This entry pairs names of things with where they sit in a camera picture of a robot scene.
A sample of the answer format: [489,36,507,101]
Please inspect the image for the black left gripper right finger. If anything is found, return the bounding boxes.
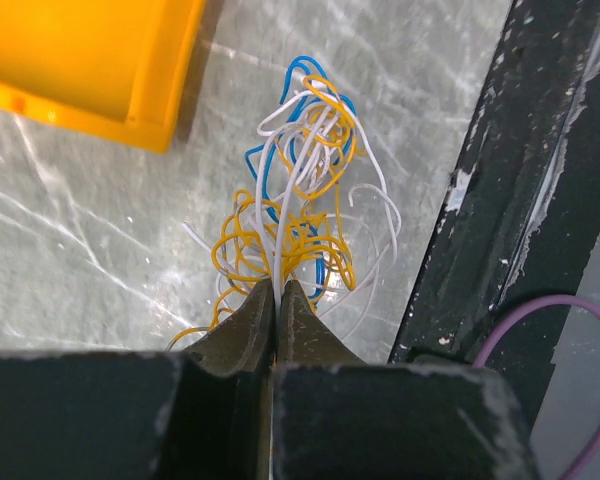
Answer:
[271,281,539,479]

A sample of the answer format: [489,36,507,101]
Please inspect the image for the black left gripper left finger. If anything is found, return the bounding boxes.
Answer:
[0,280,275,479]

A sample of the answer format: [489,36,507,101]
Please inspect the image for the yellow plastic bin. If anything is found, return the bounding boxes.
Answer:
[0,0,206,153]

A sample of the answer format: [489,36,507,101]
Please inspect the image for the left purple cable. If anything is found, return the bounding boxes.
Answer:
[472,294,600,480]

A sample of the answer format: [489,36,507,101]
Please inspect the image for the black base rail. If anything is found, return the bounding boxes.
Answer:
[387,0,600,431]

